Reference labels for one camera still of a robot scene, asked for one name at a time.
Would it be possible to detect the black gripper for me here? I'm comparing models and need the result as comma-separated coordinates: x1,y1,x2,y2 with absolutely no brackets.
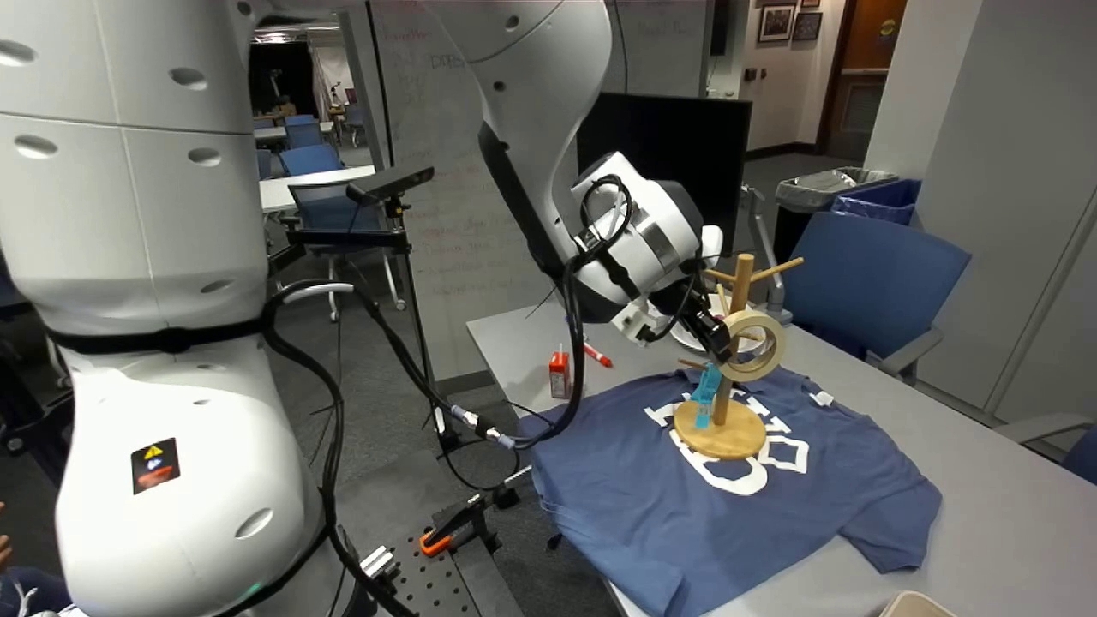
659,266,751,360

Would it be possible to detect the beige masking tape roll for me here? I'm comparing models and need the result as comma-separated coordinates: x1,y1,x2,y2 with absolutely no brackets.
716,308,788,388

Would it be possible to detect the wooden tree holder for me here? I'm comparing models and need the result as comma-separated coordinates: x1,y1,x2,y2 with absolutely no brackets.
668,249,806,464

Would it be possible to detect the teal plastic clip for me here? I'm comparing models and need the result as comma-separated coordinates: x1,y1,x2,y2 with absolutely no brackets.
685,367,737,433

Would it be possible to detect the blue office chair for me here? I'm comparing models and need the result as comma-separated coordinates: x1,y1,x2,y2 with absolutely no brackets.
780,210,972,382

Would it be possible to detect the grey trash bin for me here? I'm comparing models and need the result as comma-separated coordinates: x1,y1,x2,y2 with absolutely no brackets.
772,166,876,259

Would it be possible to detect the orange capped small bottle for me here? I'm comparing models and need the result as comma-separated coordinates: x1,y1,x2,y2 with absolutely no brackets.
545,346,572,400

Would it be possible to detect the black computer monitor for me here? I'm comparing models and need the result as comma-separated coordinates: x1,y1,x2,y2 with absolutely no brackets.
577,93,755,259

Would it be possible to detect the blue recycling bin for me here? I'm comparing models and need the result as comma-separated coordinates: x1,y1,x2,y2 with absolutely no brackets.
830,175,925,228

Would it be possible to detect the blue printed t-shirt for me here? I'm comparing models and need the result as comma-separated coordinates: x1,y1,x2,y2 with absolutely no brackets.
516,367,947,617

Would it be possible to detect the beige shallow tray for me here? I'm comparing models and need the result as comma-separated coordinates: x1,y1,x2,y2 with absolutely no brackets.
876,586,955,617

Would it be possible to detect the orange black bar clamp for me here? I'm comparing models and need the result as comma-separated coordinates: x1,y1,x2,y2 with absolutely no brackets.
410,489,508,562

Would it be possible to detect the perforated metal breadboard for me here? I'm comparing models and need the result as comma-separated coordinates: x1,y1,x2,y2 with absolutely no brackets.
363,542,524,617

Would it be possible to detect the blue background chair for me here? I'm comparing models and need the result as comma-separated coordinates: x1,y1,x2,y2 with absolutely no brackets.
277,139,410,322

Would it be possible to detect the white background table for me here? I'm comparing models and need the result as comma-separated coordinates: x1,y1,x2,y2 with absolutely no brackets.
253,166,377,220

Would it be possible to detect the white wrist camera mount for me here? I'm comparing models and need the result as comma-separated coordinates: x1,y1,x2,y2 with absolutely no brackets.
607,224,731,346

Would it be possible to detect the black camera stand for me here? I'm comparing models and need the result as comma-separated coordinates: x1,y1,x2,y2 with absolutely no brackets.
383,191,461,457

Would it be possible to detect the black stereo camera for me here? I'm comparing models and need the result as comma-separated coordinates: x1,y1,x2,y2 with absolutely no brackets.
343,162,437,211

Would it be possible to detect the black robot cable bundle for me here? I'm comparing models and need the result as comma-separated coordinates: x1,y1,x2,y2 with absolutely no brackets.
253,168,636,617

